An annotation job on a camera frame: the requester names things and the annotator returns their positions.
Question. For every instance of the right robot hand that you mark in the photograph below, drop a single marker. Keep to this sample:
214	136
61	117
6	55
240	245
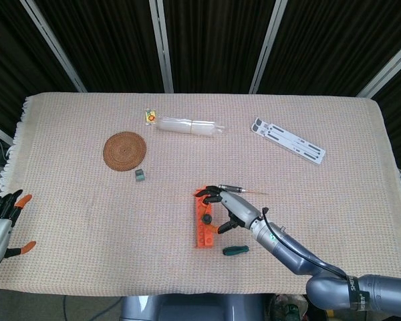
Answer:
240	209

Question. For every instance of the black screwdriver teal stripe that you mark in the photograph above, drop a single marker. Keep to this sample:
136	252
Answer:
235	250

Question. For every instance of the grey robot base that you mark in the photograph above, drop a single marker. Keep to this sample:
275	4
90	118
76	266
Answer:
187	309

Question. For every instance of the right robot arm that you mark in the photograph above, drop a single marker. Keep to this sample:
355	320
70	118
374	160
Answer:
287	254

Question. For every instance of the orange tool holder block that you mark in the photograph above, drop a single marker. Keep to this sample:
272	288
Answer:
204	239

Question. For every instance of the white folding laptop stand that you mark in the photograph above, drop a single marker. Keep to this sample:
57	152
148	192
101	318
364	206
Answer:
287	140

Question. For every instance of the beige woven tablecloth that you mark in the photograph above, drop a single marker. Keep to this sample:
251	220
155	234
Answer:
87	217

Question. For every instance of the clear bag of sticks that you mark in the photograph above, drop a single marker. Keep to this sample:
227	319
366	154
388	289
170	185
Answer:
187	126

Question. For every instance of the small green block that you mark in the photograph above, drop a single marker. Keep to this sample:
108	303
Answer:
140	176

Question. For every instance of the small yellow candy packet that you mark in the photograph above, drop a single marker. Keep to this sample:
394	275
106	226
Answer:
150	116

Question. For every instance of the round woven rattan coaster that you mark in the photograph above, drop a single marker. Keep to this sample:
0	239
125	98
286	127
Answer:
124	152

